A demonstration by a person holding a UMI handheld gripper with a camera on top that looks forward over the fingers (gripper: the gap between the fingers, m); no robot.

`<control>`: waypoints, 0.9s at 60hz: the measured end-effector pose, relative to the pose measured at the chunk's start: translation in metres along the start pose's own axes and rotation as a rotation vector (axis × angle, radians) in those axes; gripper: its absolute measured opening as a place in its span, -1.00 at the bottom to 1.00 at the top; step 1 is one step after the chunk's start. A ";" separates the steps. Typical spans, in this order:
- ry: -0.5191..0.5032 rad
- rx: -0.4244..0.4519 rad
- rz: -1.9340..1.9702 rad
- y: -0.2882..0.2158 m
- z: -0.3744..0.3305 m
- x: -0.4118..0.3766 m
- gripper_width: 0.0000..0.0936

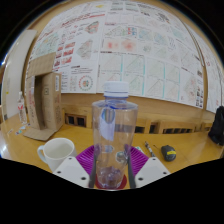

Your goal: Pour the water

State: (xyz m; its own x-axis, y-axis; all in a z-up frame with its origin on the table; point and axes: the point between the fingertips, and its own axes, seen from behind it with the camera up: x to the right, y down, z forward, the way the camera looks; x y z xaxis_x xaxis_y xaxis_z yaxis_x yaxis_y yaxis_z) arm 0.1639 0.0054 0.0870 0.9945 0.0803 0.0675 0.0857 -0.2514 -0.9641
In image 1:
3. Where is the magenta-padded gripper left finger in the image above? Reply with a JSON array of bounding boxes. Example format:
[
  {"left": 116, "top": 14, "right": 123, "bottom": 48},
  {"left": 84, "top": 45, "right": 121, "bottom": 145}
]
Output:
[{"left": 53, "top": 144, "right": 98, "bottom": 190}]

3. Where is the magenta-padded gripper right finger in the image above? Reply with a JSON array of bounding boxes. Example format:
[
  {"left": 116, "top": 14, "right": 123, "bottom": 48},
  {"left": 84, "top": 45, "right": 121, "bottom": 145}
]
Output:
[{"left": 125, "top": 145, "right": 172, "bottom": 190}]

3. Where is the clear white-capped water bottle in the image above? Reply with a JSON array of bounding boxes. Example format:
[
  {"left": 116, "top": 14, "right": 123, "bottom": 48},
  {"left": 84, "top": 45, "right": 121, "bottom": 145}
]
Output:
[{"left": 91, "top": 80, "right": 139, "bottom": 190}]

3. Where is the red-labelled clear water bottle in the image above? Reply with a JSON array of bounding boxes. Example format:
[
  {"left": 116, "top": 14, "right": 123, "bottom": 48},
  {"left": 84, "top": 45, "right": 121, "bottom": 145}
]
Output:
[{"left": 17, "top": 91, "right": 28, "bottom": 126}]

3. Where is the dark pen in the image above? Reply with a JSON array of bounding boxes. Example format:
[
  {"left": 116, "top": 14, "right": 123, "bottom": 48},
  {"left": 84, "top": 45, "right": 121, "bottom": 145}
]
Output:
[{"left": 144, "top": 141, "right": 156, "bottom": 158}]

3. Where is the white ceramic mug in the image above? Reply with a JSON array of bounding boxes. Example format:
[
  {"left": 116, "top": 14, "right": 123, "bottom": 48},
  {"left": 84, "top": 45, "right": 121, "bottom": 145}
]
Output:
[{"left": 36, "top": 137, "right": 78, "bottom": 173}]

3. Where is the black and yellow tape measure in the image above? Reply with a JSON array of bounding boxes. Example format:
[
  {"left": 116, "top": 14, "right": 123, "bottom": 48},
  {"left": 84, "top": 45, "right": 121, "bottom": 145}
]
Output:
[{"left": 160, "top": 144, "right": 177, "bottom": 163}]

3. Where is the flat round red coaster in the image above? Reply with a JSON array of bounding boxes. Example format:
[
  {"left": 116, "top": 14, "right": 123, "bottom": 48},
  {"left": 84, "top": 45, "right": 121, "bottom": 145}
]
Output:
[{"left": 94, "top": 173, "right": 128, "bottom": 190}]

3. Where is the brown cardboard box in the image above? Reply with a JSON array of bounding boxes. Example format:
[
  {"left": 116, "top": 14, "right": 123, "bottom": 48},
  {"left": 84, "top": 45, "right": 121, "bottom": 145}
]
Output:
[{"left": 23, "top": 52, "right": 64, "bottom": 142}]

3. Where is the black bag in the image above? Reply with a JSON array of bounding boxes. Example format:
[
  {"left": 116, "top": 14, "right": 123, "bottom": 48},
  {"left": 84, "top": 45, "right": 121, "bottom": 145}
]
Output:
[{"left": 208, "top": 105, "right": 224, "bottom": 147}]

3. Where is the large map and diagram poster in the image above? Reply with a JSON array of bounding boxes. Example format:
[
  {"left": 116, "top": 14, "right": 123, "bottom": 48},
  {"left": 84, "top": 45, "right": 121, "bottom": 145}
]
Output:
[{"left": 26, "top": 0, "right": 205, "bottom": 109}]

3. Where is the narrow diagram wall poster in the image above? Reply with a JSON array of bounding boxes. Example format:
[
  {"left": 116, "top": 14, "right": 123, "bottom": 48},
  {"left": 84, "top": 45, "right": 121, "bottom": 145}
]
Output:
[{"left": 191, "top": 28, "right": 224, "bottom": 114}]

